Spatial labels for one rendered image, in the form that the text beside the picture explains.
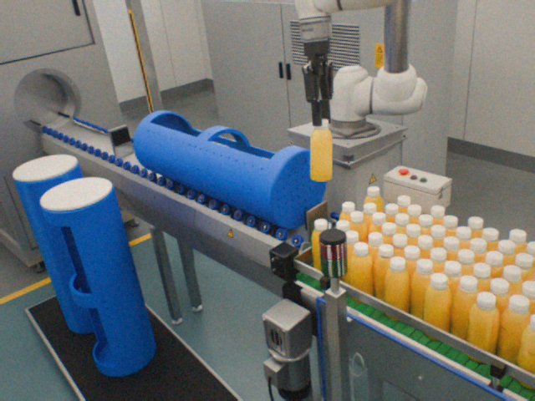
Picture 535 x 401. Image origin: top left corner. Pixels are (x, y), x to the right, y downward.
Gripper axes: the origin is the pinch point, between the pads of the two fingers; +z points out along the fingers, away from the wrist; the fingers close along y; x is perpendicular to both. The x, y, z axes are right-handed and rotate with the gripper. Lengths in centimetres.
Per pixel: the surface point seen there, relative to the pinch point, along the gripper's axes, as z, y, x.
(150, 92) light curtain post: -2, -57, -149
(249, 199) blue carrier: 29.0, 2.8, -29.6
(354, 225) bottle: 35.7, -4.4, 6.9
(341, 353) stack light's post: 57, 30, 21
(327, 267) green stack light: 30, 36, 23
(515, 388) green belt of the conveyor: 60, 16, 58
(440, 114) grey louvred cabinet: 34, -212, -46
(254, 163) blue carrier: 17.0, -0.6, -28.5
